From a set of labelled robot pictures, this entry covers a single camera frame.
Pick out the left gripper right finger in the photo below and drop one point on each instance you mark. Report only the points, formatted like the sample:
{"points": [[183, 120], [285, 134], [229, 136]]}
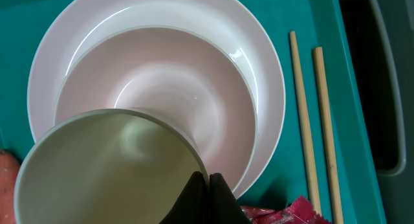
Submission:
{"points": [[223, 207]]}

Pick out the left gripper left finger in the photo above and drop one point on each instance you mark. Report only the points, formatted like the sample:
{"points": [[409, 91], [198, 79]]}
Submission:
{"points": [[190, 205]]}

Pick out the white cup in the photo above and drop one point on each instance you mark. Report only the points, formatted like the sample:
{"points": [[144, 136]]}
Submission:
{"points": [[106, 166]]}

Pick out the pink bowl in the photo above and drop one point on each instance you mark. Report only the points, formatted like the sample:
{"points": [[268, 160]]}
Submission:
{"points": [[177, 75]]}

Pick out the large pink plate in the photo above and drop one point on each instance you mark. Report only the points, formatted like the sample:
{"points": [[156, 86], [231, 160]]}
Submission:
{"points": [[227, 23]]}

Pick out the grey dishwasher rack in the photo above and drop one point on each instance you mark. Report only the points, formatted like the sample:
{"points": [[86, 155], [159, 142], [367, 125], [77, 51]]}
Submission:
{"points": [[380, 37]]}

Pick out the red snack wrapper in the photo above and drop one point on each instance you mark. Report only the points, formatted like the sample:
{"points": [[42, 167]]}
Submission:
{"points": [[299, 212]]}

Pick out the left wooden chopstick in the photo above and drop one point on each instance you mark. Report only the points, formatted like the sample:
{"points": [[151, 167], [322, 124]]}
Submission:
{"points": [[306, 135]]}

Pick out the orange carrot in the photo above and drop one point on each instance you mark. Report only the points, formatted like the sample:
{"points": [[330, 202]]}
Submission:
{"points": [[9, 172]]}

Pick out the teal plastic tray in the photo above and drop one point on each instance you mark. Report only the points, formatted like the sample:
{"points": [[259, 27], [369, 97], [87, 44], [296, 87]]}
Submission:
{"points": [[316, 23]]}

